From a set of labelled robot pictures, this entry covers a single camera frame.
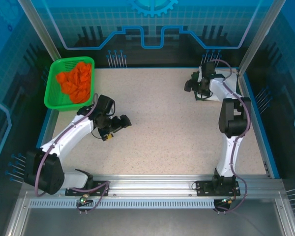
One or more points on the small connector with green light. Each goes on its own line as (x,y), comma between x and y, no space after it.
(83,200)
(226,200)

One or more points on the green plastic basket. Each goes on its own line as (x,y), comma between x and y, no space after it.
(64,64)

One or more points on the aluminium frame post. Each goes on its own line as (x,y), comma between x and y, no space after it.
(39,29)
(260,34)

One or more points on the white t-shirt with black print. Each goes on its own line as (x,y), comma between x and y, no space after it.
(233,81)

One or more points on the crumpled orange t-shirt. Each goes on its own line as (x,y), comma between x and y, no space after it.
(76,81)

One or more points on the aluminium mounting rail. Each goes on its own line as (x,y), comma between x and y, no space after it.
(150,184)

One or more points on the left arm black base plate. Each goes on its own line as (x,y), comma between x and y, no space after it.
(100,186)

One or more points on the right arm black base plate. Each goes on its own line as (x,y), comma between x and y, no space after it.
(202,189)

